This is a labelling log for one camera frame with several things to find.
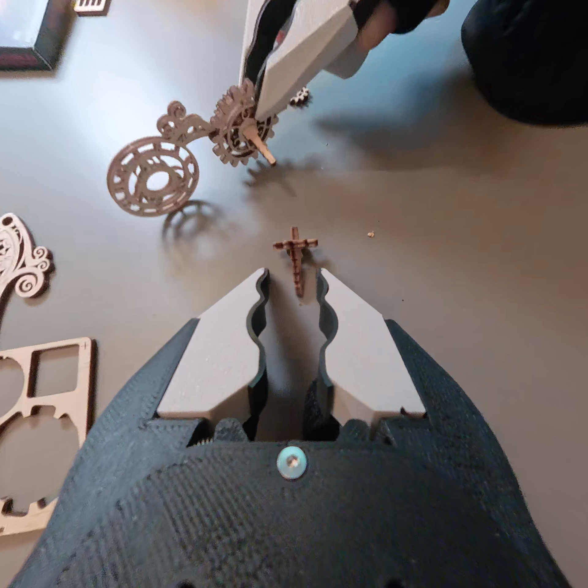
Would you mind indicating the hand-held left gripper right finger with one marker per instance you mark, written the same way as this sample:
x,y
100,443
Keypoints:
x,y
372,367

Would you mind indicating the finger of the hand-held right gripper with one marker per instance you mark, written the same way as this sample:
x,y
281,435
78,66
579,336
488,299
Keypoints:
x,y
257,46
312,46

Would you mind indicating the grey desk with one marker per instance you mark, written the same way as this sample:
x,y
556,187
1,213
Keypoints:
x,y
413,229

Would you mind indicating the small wooden stepped pin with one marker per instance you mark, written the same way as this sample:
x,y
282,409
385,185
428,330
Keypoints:
x,y
297,271

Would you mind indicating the ornate wooden leaf piece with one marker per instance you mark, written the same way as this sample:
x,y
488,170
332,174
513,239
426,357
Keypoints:
x,y
28,250

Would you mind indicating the black puzzle box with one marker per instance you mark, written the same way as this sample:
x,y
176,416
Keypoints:
x,y
41,50

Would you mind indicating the wooden puzzle frame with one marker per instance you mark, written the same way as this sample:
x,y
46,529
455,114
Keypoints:
x,y
86,376

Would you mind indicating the small wooden grille piece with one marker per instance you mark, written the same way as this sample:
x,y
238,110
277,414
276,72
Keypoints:
x,y
92,5

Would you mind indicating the wooden gear and dial assembly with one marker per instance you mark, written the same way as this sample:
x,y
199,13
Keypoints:
x,y
181,126

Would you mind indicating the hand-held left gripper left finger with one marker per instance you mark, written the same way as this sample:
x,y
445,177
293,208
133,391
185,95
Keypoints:
x,y
211,367

